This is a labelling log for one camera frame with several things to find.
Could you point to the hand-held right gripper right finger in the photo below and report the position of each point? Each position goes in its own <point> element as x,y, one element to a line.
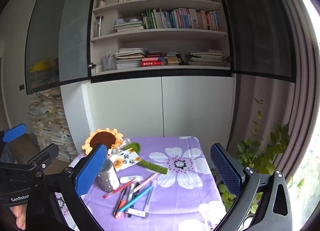
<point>226,168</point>

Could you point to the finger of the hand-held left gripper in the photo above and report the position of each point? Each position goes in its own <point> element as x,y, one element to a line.
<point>13,133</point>
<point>46,153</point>

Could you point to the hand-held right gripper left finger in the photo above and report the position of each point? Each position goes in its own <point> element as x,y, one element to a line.
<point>91,168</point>

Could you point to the grey fabric pen holder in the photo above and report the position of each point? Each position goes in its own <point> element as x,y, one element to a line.
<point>108,178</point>

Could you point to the white eraser with label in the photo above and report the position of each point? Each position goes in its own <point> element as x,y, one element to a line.
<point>128,179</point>

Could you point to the orange and yellow pens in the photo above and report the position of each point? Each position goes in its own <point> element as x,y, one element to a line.
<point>122,204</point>

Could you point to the black marker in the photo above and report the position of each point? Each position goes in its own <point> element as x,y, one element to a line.
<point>135,189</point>

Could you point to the blue pen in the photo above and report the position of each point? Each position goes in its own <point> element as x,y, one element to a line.
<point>140,196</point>

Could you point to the clear red gel pen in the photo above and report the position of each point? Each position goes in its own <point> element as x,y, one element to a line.
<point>147,181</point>

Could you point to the white rectangular eraser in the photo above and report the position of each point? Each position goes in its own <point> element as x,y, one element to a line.
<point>137,213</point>

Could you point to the clear barrel pen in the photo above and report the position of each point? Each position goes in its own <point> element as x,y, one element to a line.
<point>148,201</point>

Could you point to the person's left hand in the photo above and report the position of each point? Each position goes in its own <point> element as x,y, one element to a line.
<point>20,218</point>

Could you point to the tall pile of books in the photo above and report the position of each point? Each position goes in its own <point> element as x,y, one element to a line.
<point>50,126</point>

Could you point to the clear plastic wrap ribbon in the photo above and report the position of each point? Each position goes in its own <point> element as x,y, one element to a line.
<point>117,151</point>

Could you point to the crochet sunflower head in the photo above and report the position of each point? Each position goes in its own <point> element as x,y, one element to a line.
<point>102,139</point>

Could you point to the white sunflower print card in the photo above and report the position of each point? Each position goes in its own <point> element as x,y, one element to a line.
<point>127,160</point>

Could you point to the green leafy plant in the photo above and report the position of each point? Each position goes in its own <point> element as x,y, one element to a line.
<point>270,151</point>

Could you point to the green crochet leaf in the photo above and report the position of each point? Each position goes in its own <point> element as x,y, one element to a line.
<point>135,146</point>

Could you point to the purple floral tablecloth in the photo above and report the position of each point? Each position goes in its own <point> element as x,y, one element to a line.
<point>175,196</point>

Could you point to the green crochet stem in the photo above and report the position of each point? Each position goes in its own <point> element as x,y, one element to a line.
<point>155,167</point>

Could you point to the white bookshelf cabinet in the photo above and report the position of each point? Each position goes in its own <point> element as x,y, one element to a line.
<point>200,106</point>

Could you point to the pink grey curtain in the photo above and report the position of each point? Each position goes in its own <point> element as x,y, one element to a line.
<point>300,96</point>

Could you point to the clear pen cup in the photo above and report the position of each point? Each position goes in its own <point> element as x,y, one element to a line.
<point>109,63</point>

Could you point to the clear glass cabinet door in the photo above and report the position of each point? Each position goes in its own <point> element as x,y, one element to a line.
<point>62,33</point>

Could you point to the stack of worn booklets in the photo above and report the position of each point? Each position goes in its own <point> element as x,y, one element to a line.
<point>206,58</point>

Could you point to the stack of white magazines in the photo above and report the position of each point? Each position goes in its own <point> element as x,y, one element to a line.
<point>130,58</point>

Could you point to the stack of red books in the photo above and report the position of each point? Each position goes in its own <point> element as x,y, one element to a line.
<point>151,63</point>

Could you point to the small stack of brown books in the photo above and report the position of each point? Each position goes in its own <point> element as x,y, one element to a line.
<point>173,59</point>

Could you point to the metal cylinder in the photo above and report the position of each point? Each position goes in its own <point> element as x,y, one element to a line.
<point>99,26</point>

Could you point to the dark glass cabinet door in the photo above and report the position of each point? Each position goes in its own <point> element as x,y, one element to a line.
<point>257,26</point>

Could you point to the stack of grey books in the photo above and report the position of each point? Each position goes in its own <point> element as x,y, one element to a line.
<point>128,26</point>

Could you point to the row of tall books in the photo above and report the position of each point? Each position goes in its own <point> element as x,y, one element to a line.
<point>182,19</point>

